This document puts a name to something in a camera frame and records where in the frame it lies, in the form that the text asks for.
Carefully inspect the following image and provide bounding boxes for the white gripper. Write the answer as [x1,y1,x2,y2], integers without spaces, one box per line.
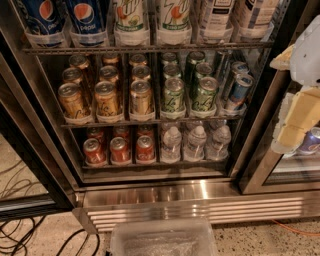
[270,15,320,154]

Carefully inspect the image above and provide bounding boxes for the blue pepsi can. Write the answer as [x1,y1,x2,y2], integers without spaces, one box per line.
[65,0,107,47]
[17,0,65,48]

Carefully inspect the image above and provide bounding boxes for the front blue silver can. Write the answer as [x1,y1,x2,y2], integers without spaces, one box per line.
[224,74,254,111]

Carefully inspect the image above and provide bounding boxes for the purple can behind glass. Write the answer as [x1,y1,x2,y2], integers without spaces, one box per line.
[297,127,320,155]

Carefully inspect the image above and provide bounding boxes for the right white grey can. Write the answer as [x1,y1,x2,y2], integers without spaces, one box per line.
[237,0,279,41]

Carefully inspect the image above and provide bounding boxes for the right fridge glass door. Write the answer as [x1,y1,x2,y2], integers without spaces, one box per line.
[240,0,320,194]

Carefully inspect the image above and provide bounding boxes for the front right green can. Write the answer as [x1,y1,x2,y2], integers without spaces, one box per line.
[191,77,219,118]

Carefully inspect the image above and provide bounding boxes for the green can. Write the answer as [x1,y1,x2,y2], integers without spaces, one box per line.
[161,77,186,119]
[191,77,219,118]

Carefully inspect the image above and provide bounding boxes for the front left green can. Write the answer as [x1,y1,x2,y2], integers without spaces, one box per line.
[161,77,186,119]

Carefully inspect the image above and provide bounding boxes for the front right gold can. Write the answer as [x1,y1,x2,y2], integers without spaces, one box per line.
[130,80,152,115]

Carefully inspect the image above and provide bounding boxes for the gold can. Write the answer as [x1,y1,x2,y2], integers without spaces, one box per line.
[94,81,120,117]
[130,80,152,115]
[58,83,91,124]

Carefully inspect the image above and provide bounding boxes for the front right red can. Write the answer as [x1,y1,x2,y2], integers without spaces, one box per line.
[136,135,155,164]

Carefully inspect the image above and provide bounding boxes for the red can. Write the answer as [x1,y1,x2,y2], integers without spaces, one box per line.
[110,137,131,165]
[83,138,107,166]
[136,135,155,164]

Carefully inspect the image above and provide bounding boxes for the front middle red can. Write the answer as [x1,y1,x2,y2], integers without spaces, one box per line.
[110,137,131,165]

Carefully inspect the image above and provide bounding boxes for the front middle gold can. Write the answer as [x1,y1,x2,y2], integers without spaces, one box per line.
[94,81,120,117]

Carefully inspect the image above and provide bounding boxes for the front left red can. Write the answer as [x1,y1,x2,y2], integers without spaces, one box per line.
[83,138,107,166]

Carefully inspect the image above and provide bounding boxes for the front left gold can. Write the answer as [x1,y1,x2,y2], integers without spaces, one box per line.
[58,83,91,124]

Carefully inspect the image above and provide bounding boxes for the steel fridge base grille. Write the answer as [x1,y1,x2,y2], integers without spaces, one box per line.
[72,180,320,234]

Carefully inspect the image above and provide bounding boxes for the open fridge door left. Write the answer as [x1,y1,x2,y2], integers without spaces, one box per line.
[0,34,75,221]

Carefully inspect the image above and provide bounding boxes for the right water bottle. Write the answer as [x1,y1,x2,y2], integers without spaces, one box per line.
[206,125,231,161]

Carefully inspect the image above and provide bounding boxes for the water bottle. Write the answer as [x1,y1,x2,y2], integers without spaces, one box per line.
[161,126,182,163]
[184,126,207,162]
[206,125,231,161]

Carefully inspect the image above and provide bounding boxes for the middle water bottle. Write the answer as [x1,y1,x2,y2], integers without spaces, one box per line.
[184,126,207,162]

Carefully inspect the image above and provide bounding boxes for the left water bottle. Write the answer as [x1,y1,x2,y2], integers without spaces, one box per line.
[161,126,182,163]

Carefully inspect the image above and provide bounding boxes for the clear plastic bin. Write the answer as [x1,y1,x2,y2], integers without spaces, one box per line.
[110,218,218,256]

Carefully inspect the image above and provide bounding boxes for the orange floor cable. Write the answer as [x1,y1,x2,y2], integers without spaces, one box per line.
[271,219,320,238]

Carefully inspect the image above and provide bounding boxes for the black floor cables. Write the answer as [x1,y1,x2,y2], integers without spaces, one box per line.
[0,159,101,256]

